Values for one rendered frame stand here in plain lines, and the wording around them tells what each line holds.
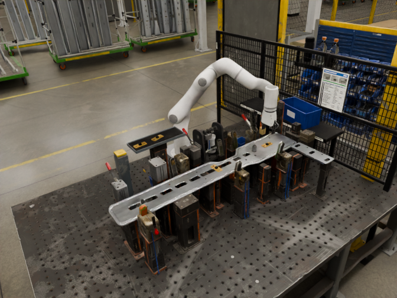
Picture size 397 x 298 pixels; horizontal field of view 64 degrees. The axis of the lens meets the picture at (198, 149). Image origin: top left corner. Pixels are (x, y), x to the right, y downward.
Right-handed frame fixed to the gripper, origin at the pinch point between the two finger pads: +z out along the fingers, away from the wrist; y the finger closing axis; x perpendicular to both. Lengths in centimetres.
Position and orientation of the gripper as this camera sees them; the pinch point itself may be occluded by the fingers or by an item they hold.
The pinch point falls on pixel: (268, 130)
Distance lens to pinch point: 226.7
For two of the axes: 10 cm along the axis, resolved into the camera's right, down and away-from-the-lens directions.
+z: 0.4, 8.6, 5.1
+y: 5.9, 4.0, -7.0
